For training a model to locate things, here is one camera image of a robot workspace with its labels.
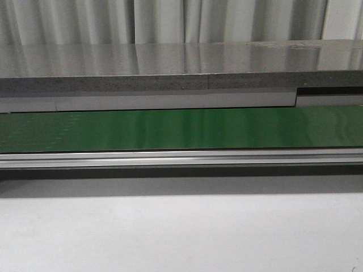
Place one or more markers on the green conveyor belt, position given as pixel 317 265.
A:
pixel 182 129

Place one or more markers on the white pleated curtain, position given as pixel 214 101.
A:
pixel 142 22

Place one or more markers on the grey conveyor rear rail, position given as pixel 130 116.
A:
pixel 178 99

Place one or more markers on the aluminium conveyor front rail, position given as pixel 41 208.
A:
pixel 183 158

